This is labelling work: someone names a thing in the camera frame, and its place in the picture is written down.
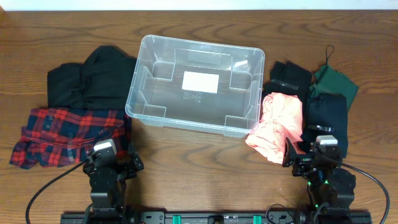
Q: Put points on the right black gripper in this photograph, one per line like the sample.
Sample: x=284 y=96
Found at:
x=304 y=159

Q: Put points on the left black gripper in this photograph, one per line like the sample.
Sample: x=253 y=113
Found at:
x=131 y=162

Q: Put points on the salmon pink garment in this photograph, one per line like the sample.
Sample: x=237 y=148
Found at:
x=281 y=118

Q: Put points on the dark navy garment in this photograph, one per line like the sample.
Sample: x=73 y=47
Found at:
x=325 y=114

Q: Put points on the black garment with tape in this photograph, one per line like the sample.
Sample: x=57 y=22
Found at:
x=289 y=79

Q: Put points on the dark green drawstring bag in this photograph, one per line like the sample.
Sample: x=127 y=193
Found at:
x=330 y=81

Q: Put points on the red navy plaid shirt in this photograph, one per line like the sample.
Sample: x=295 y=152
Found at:
x=58 y=137

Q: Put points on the black hooded sweatshirt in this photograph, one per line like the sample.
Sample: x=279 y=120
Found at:
x=102 y=82

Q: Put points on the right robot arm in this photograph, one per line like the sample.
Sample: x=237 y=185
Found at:
x=330 y=187

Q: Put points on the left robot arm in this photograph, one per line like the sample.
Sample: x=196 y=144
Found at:
x=108 y=172

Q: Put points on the clear plastic storage bin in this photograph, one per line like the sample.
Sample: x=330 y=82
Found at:
x=156 y=97

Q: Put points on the white label in bin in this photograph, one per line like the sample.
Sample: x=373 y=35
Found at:
x=202 y=82

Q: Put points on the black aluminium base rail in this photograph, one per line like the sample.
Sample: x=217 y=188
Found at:
x=211 y=218

